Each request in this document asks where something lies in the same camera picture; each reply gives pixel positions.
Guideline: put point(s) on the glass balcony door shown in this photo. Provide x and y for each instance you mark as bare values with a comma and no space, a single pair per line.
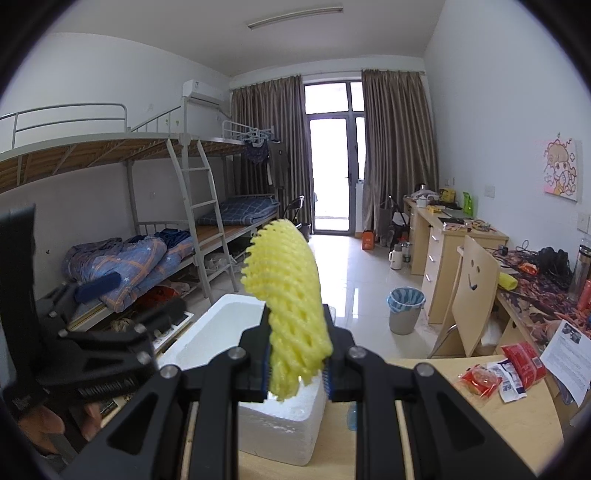
332,175

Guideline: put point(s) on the printed desk mat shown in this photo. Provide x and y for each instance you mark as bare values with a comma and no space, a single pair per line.
545,304

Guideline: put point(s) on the orange bag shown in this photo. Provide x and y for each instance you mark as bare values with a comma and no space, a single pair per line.
368,241

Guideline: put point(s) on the white wall socket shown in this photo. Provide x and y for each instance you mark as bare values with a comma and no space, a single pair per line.
488,190
584,222

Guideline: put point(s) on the dark hanging garment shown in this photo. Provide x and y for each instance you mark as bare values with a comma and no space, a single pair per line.
256,152

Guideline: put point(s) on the glass tumbler bottle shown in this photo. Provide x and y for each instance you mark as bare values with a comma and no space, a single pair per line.
581,267

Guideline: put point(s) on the cartoon wall poster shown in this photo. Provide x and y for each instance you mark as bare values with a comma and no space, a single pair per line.
561,170

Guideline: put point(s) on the black folding trolley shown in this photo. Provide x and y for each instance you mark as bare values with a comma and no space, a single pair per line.
392,221

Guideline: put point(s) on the white air conditioner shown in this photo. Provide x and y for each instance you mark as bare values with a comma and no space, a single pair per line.
201,92

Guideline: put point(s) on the white snack packet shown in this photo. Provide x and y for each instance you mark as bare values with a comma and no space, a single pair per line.
508,383

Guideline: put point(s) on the wooden smiley chair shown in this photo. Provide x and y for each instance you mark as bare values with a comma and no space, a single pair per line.
475,300

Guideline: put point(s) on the white thermos flask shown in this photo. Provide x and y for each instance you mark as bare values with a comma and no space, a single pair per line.
396,258

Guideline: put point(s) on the red bottle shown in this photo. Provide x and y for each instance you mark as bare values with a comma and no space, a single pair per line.
586,295

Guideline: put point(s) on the yellow soft object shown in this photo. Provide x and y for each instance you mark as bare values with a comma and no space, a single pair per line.
508,280

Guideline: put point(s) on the blue spray bottle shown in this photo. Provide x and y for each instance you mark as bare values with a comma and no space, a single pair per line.
352,417

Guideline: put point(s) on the blue star quilt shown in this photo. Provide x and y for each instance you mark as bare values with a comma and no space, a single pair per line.
134,263

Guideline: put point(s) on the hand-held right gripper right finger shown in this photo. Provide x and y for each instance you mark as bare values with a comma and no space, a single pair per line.
327,387

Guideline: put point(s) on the white foam box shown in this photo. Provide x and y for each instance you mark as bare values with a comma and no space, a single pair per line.
217,323

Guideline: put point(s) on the white paper sheet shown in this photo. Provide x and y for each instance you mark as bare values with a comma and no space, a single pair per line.
570,360

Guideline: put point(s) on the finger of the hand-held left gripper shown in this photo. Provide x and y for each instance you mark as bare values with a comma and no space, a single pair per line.
97,284
138,341

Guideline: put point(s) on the brown curtain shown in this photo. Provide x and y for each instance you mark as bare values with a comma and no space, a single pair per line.
397,138
277,120

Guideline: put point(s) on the person's left hand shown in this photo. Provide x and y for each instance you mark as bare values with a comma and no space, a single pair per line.
41,424

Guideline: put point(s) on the ceiling tube light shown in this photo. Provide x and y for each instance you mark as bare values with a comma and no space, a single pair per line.
295,17

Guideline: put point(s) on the black folding chair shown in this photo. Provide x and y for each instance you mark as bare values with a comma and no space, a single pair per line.
293,210

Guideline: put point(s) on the yellow foam fruit net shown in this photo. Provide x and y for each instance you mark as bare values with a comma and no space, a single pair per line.
286,286

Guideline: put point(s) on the wooden desk with drawers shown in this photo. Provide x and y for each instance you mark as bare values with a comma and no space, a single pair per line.
441,258

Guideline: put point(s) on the black headphones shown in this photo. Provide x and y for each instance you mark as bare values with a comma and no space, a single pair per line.
554,265

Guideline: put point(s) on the grey trash bin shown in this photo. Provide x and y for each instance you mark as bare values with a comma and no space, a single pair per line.
405,314

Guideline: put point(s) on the dark hanging shirt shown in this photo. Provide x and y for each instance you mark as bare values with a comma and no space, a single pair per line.
278,161

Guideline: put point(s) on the yellow box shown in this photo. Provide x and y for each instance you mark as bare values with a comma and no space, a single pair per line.
446,194

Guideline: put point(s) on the small red snack packet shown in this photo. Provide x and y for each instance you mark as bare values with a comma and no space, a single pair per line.
478,383

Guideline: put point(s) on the green translucent object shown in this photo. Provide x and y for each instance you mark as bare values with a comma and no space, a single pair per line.
467,203

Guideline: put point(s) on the grey metal bunk bed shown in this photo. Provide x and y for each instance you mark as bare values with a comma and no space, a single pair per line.
231,147
92,147

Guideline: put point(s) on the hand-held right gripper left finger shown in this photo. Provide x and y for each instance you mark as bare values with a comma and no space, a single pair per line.
265,374

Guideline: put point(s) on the large red snack packet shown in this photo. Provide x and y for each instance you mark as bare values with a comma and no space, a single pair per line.
524,364

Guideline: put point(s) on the grey metal bed ladder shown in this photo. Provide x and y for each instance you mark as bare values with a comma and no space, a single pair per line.
203,203

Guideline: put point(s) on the blue plaid bedding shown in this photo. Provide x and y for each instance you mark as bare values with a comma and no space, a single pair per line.
244,210

